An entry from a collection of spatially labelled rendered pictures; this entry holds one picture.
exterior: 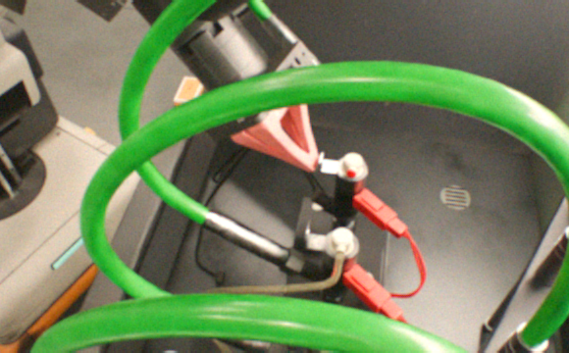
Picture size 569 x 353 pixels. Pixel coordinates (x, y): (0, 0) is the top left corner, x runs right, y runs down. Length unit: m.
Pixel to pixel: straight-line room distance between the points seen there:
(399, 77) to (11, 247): 1.43
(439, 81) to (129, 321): 0.13
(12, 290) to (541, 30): 1.28
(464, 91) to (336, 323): 0.09
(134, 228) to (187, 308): 0.47
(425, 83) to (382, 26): 0.57
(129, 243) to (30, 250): 0.91
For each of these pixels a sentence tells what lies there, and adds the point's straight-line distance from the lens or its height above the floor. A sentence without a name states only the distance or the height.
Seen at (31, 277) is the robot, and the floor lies 0.26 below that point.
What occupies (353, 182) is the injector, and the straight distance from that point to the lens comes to 0.47.
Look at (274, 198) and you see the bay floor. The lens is 0.79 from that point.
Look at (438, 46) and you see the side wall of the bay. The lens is 0.77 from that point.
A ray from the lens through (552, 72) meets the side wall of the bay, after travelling 0.81.
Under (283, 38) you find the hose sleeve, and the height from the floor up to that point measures 1.15.
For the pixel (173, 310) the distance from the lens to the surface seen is 0.18.
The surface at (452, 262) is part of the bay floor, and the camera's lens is 0.76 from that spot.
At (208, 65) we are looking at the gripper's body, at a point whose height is 1.20.
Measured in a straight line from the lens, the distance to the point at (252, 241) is 0.44.
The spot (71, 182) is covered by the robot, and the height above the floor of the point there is 0.28.
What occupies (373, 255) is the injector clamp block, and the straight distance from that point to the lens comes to 0.57.
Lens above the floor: 1.46
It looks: 51 degrees down
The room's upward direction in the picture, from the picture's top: straight up
